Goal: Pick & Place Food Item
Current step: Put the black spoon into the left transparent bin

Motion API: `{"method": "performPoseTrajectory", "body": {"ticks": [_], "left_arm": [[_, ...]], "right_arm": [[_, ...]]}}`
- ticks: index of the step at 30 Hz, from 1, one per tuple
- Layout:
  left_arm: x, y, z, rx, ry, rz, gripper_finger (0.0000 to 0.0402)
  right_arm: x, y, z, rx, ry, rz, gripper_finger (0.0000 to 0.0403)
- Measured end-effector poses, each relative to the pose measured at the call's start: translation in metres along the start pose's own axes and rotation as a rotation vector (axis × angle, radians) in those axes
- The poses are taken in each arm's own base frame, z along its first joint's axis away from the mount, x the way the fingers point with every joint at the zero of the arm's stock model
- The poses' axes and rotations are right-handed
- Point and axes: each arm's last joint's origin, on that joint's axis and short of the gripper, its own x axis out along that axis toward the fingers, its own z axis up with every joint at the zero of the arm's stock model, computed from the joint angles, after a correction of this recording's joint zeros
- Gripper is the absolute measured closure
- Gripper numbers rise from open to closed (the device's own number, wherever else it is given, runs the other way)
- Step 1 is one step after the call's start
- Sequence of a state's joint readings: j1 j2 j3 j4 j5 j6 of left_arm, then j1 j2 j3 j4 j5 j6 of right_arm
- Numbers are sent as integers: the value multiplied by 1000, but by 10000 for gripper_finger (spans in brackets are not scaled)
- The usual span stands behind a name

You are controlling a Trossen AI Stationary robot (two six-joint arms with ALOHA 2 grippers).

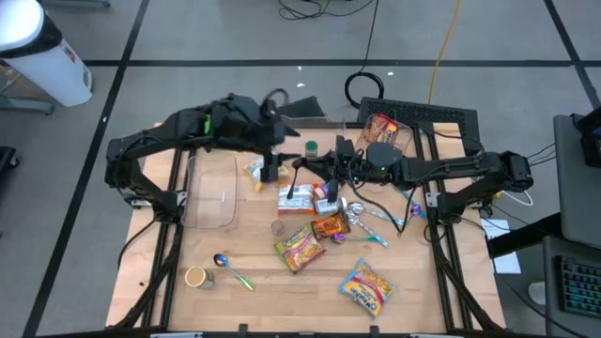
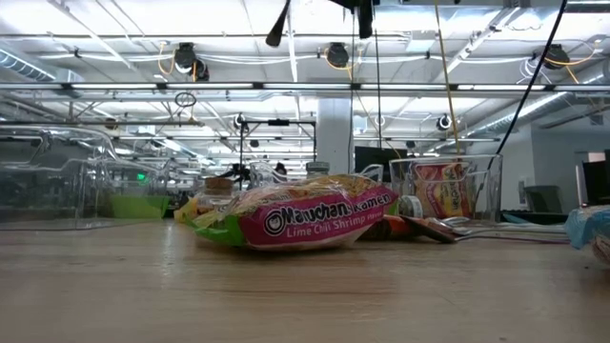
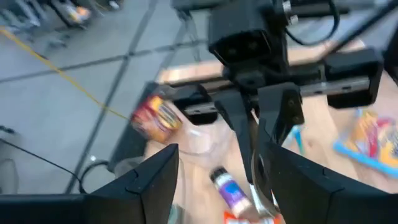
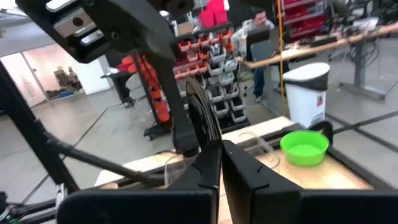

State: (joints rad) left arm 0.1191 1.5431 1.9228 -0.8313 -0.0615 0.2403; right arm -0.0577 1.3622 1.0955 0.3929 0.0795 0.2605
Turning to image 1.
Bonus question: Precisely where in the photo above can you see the grey metal stand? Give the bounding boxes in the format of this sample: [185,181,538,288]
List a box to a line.
[0,63,60,116]

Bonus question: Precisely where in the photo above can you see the black coiled cable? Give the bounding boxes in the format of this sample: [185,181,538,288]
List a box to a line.
[344,0,386,110]

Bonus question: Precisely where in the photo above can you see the white trash bin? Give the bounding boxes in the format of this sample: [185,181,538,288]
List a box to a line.
[0,0,94,108]

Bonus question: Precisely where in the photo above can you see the clear plastic bin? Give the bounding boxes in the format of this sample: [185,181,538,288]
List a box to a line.
[272,115,348,159]
[346,112,414,189]
[180,152,239,231]

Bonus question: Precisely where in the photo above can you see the dark orange snack packet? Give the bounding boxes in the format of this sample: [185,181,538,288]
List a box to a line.
[308,214,352,241]

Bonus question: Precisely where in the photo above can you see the lime chili shrimp ramen packet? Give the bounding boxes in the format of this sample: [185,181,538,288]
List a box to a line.
[273,225,327,274]

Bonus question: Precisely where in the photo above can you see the yellow cable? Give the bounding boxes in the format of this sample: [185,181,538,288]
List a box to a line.
[427,0,465,105]

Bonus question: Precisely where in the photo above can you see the purple spoon green handle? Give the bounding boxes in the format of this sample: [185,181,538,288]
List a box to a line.
[396,204,424,238]

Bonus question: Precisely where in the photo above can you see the yellow ramen packet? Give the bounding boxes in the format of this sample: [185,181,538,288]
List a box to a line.
[243,157,291,192]

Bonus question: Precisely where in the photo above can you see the backlit keyboard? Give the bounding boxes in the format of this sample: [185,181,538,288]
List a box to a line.
[556,255,601,320]

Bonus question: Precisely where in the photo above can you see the gold lid seasoning jar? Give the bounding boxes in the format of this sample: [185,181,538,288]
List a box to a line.
[184,264,216,289]

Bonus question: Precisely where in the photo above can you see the white paper sheet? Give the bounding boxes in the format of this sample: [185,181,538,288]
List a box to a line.
[481,218,522,276]

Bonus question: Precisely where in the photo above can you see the silver foil wrapped item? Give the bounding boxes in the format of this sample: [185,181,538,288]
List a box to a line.
[345,211,391,249]

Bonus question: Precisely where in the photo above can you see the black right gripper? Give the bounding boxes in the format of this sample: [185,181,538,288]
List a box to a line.
[291,135,372,187]

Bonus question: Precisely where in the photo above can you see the blue beef ramen packet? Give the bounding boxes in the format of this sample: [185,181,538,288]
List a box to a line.
[338,256,395,319]

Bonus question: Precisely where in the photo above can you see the silver label spice jar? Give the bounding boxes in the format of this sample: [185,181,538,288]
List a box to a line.
[313,196,348,217]

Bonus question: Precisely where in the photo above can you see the red white ramen packet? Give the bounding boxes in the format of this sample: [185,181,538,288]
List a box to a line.
[363,114,401,145]

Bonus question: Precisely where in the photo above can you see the purple spoon teal handle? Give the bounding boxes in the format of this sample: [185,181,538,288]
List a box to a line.
[330,233,381,245]

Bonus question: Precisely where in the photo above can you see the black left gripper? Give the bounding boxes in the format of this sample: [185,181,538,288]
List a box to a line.
[210,93,301,184]

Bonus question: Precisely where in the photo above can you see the black cable bundle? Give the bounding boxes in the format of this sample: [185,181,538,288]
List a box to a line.
[278,0,377,21]

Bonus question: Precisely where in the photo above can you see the rainbow spoon green handle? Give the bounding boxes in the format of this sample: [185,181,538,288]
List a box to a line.
[213,253,258,292]

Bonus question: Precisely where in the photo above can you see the white cable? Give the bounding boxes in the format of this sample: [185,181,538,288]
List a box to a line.
[492,190,535,207]

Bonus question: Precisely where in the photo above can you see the black desk device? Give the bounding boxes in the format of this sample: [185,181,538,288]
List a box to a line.
[570,106,601,169]

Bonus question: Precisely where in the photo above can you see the orange ramen packet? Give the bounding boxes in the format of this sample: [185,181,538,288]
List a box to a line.
[276,183,316,216]

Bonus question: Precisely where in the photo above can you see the black flat panel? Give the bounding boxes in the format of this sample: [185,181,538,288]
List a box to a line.
[276,96,326,124]

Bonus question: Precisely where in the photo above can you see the black floor object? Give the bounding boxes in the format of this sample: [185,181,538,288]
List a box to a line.
[0,146,20,182]

